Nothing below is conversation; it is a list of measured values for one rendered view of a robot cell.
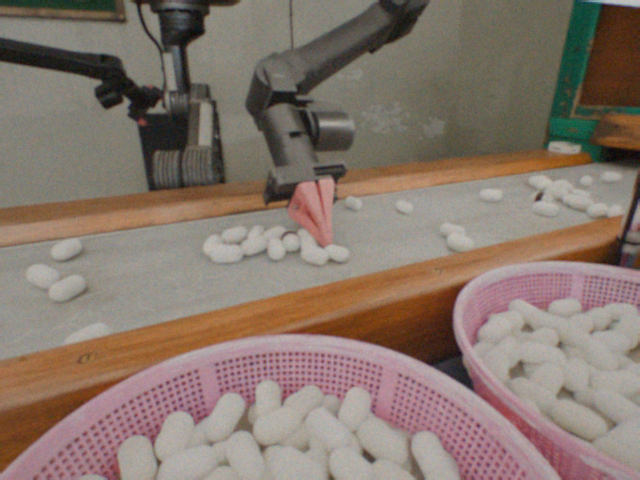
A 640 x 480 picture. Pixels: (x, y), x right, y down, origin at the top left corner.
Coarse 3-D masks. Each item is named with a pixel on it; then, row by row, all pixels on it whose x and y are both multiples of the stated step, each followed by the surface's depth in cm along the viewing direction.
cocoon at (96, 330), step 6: (96, 324) 32; (102, 324) 32; (84, 330) 31; (90, 330) 31; (96, 330) 32; (102, 330) 32; (108, 330) 32; (72, 336) 31; (78, 336) 31; (84, 336) 31; (90, 336) 31; (96, 336) 31; (102, 336) 32; (66, 342) 30; (72, 342) 30
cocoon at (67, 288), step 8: (64, 280) 39; (72, 280) 39; (80, 280) 40; (56, 288) 38; (64, 288) 38; (72, 288) 39; (80, 288) 40; (56, 296) 38; (64, 296) 38; (72, 296) 39
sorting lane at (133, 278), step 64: (448, 192) 76; (512, 192) 76; (0, 256) 49; (128, 256) 49; (192, 256) 49; (256, 256) 49; (384, 256) 49; (0, 320) 36; (64, 320) 36; (128, 320) 36
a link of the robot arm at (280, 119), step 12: (276, 108) 53; (288, 108) 53; (300, 108) 56; (264, 120) 54; (276, 120) 52; (288, 120) 52; (300, 120) 54; (312, 120) 55; (264, 132) 54; (276, 132) 52; (288, 132) 52; (300, 132) 52; (312, 132) 55; (312, 144) 57
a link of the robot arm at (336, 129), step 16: (272, 64) 55; (272, 80) 53; (288, 80) 54; (272, 96) 53; (288, 96) 54; (304, 96) 56; (320, 112) 56; (336, 112) 57; (320, 128) 55; (336, 128) 56; (352, 128) 57; (320, 144) 56; (336, 144) 57
